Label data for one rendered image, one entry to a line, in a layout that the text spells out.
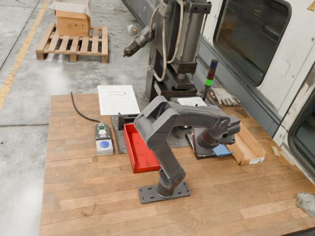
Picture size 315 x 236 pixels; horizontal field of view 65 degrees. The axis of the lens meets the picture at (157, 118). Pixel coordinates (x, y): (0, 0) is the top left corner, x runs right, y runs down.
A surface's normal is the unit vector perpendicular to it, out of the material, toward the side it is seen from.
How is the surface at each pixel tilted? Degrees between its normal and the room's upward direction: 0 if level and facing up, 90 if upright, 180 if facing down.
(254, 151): 90
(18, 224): 0
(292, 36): 90
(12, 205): 0
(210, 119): 84
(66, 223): 0
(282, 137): 90
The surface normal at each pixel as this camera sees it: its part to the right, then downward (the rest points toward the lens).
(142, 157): 0.13, -0.79
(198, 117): 0.47, 0.55
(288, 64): -0.97, 0.03
